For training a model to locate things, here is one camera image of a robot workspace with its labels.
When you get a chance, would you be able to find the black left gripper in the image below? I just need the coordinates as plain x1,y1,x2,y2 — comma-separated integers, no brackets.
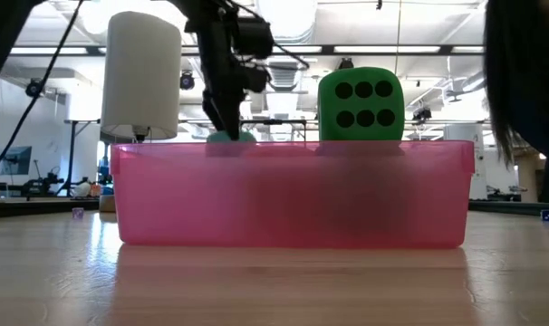
183,0,272,142

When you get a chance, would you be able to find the large cyan foam die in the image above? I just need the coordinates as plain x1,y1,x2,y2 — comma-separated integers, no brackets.
205,129,258,145

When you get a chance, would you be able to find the pink translucent plastic bin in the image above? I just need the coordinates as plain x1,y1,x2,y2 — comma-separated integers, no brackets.
109,139,477,250

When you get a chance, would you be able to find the white shade table lamp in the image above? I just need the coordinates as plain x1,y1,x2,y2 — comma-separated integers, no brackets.
98,10,183,214

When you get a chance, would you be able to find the black monitor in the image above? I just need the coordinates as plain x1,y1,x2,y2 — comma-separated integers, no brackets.
0,145,34,177

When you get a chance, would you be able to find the plain white pillar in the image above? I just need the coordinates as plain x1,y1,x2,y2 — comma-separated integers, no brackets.
442,123,488,201

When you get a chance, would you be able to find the person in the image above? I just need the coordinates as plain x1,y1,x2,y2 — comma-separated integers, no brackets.
482,0,549,205

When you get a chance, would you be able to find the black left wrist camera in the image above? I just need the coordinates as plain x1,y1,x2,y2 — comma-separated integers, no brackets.
233,16,275,61

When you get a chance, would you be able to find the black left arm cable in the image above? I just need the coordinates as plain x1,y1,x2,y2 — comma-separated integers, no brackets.
0,0,85,186

